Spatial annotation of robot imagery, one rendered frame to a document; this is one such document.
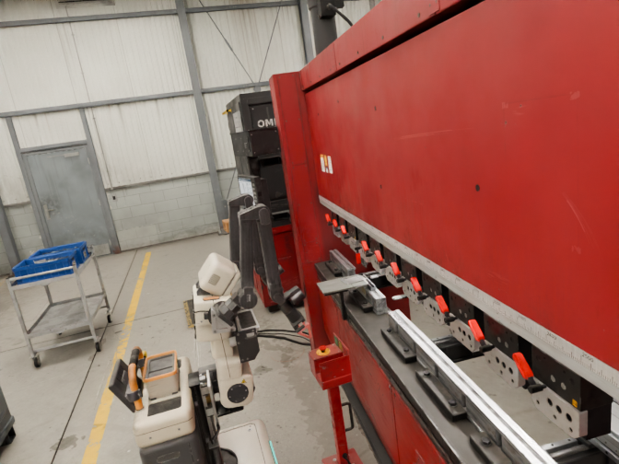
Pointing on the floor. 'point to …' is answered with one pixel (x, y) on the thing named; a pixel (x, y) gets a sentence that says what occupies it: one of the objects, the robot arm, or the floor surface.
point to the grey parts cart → (58, 320)
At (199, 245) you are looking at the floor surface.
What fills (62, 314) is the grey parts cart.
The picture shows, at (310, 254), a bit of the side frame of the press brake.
